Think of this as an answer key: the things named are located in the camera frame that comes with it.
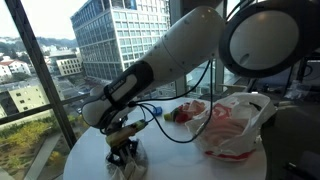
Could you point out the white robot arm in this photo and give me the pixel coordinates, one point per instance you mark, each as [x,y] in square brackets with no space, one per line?
[261,40]

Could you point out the red crumpled plastic bag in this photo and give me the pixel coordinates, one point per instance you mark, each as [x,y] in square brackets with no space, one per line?
[187,111]

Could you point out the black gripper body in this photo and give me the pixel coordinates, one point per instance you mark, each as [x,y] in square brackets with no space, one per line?
[120,154]

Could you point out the blue object on table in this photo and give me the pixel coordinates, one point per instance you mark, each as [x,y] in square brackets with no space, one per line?
[157,111]

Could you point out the white towel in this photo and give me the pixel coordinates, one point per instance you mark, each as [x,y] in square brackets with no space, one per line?
[134,168]

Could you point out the white red plastic bag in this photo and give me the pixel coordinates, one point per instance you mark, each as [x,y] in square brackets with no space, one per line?
[234,127]

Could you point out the yellow-green small object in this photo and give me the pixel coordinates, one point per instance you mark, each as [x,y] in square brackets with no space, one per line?
[168,117]

